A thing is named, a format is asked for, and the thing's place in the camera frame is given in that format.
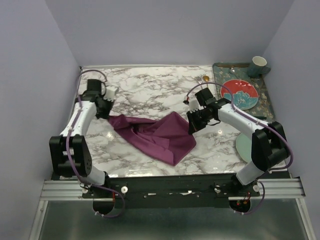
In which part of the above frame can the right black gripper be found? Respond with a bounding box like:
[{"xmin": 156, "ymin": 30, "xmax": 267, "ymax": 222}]
[{"xmin": 186, "ymin": 108, "xmax": 213, "ymax": 135}]

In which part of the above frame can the purple cloth napkin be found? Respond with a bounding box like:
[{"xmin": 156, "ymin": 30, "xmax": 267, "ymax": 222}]
[{"xmin": 108, "ymin": 112, "xmax": 196, "ymax": 166}]

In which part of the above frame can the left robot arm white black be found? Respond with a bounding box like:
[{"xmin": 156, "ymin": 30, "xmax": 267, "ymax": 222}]
[{"xmin": 49, "ymin": 79, "xmax": 118, "ymax": 198}]

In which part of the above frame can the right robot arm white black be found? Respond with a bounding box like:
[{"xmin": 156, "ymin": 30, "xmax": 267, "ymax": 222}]
[{"xmin": 183, "ymin": 88, "xmax": 294, "ymax": 196}]

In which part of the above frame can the silver fork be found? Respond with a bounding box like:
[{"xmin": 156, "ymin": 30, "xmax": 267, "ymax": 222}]
[{"xmin": 195, "ymin": 76, "xmax": 203, "ymax": 88}]

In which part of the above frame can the gold spoon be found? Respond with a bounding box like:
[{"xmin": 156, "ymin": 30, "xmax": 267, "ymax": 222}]
[{"xmin": 202, "ymin": 75, "xmax": 210, "ymax": 88}]

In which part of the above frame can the light green plate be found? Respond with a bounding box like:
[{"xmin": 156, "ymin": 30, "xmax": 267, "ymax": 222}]
[{"xmin": 235, "ymin": 133, "xmax": 252, "ymax": 163}]

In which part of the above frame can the red and teal plate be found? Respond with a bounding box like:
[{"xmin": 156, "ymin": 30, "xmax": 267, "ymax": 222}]
[{"xmin": 223, "ymin": 79, "xmax": 259, "ymax": 110}]

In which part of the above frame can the floral teal placemat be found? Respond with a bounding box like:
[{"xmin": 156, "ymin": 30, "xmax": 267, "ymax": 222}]
[{"xmin": 212, "ymin": 62, "xmax": 275, "ymax": 122}]

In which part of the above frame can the gold knife on placemat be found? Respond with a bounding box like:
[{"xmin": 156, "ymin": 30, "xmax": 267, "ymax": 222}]
[{"xmin": 215, "ymin": 62, "xmax": 249, "ymax": 68}]

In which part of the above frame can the silver spoon on placemat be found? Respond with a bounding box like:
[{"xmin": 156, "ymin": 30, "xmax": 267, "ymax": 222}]
[{"xmin": 229, "ymin": 67, "xmax": 240, "ymax": 79}]

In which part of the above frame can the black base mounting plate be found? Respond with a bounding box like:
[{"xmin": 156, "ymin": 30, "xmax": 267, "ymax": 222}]
[{"xmin": 82, "ymin": 173, "xmax": 260, "ymax": 209}]

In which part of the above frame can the dark teal mug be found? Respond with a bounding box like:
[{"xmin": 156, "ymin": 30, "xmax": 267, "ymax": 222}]
[{"xmin": 247, "ymin": 56, "xmax": 271, "ymax": 78}]

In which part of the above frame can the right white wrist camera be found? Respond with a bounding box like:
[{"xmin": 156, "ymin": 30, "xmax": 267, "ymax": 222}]
[{"xmin": 188, "ymin": 98, "xmax": 199, "ymax": 113}]

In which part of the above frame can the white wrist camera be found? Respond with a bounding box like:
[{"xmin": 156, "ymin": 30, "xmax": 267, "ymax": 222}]
[
  {"xmin": 104, "ymin": 85, "xmax": 119, "ymax": 102},
  {"xmin": 188, "ymin": 98, "xmax": 199, "ymax": 113}
]

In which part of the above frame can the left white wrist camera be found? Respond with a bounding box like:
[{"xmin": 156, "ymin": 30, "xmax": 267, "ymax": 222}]
[{"xmin": 104, "ymin": 85, "xmax": 119, "ymax": 102}]

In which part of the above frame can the green handled knife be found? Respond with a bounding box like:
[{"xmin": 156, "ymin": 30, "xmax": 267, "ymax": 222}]
[{"xmin": 252, "ymin": 116, "xmax": 267, "ymax": 120}]

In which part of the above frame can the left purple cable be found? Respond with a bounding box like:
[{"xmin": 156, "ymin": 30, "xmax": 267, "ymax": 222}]
[{"xmin": 63, "ymin": 68, "xmax": 127, "ymax": 219}]

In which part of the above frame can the aluminium frame rail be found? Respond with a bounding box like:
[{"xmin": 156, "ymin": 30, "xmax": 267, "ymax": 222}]
[{"xmin": 29, "ymin": 178, "xmax": 316, "ymax": 240}]

